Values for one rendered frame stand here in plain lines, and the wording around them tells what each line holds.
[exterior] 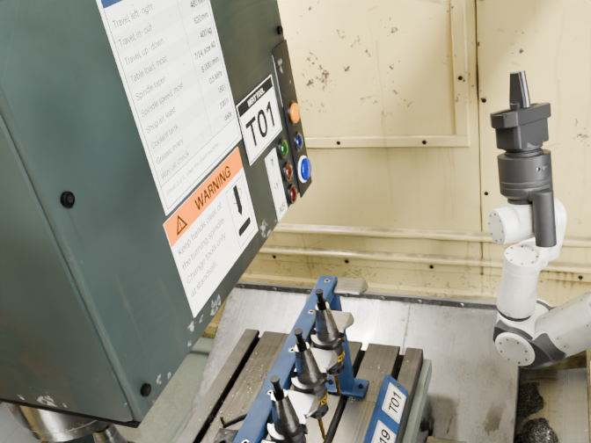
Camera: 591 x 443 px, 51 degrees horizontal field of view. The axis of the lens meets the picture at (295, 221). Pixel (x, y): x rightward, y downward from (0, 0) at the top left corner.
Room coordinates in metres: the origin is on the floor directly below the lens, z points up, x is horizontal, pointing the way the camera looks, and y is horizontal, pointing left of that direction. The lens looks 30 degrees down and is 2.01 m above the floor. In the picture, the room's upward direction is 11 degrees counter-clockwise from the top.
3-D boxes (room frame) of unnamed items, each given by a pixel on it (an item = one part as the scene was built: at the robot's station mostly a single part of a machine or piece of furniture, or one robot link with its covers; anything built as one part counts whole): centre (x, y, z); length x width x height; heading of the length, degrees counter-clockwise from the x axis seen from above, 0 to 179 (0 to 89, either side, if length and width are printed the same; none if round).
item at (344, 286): (1.06, -0.09, 1.21); 0.07 x 0.05 x 0.01; 64
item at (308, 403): (0.77, 0.06, 1.21); 0.07 x 0.05 x 0.01; 64
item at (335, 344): (0.91, -0.02, 1.21); 0.06 x 0.06 x 0.03
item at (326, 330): (0.91, -0.02, 1.26); 0.04 x 0.04 x 0.07
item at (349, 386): (1.09, -0.04, 1.05); 0.10 x 0.05 x 0.30; 64
